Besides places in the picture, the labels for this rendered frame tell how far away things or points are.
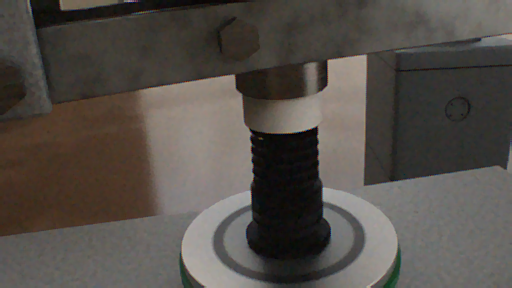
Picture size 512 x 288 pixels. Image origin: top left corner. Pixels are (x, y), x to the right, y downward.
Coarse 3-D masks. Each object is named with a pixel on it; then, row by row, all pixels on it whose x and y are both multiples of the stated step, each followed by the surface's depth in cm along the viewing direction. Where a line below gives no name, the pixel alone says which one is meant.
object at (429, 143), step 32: (384, 64) 151; (416, 64) 137; (448, 64) 138; (480, 64) 138; (384, 96) 153; (416, 96) 141; (448, 96) 141; (480, 96) 142; (384, 128) 156; (416, 128) 145; (448, 128) 145; (480, 128) 146; (384, 160) 159; (416, 160) 149; (448, 160) 149; (480, 160) 150
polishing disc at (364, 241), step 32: (192, 224) 49; (224, 224) 49; (352, 224) 48; (384, 224) 47; (192, 256) 44; (224, 256) 44; (256, 256) 44; (320, 256) 43; (352, 256) 43; (384, 256) 42
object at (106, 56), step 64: (192, 0) 41; (256, 0) 32; (320, 0) 33; (384, 0) 34; (448, 0) 36; (0, 64) 25; (64, 64) 30; (128, 64) 31; (192, 64) 32; (256, 64) 33
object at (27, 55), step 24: (0, 0) 25; (24, 0) 26; (48, 0) 40; (0, 24) 26; (24, 24) 26; (0, 48) 26; (24, 48) 26; (24, 72) 27; (48, 96) 28; (0, 120) 27
